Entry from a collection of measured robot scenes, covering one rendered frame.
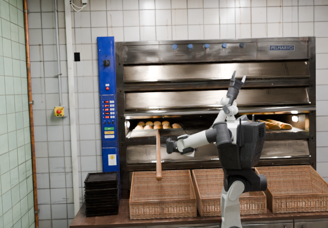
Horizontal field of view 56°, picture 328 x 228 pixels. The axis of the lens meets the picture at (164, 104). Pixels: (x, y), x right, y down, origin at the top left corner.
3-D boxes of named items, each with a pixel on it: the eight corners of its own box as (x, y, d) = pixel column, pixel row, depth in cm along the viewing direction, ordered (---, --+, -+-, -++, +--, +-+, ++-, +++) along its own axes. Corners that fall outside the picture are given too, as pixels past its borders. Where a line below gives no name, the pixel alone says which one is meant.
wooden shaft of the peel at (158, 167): (162, 181, 158) (161, 176, 158) (156, 181, 158) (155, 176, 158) (159, 132, 329) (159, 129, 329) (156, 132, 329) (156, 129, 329)
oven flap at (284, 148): (127, 164, 299) (127, 143, 305) (309, 157, 305) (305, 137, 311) (126, 164, 295) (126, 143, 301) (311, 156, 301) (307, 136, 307)
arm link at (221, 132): (213, 148, 199) (233, 142, 194) (207, 146, 192) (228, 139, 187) (209, 132, 204) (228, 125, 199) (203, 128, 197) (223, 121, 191)
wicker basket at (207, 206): (192, 196, 301) (191, 169, 300) (248, 194, 304) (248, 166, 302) (200, 217, 253) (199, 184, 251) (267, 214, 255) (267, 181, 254)
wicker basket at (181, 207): (133, 199, 300) (132, 171, 299) (191, 196, 302) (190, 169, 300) (128, 220, 252) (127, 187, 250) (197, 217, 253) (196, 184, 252)
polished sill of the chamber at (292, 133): (126, 140, 305) (126, 136, 305) (306, 134, 310) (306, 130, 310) (125, 141, 299) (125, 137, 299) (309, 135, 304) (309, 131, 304)
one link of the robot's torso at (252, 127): (268, 164, 219) (268, 114, 217) (254, 176, 190) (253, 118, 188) (229, 160, 235) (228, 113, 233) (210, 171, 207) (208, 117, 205)
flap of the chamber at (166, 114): (123, 116, 283) (125, 118, 302) (316, 110, 288) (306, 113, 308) (123, 114, 283) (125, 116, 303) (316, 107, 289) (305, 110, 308)
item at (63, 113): (56, 116, 295) (55, 106, 295) (67, 115, 296) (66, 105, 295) (53, 117, 288) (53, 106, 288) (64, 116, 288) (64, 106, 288)
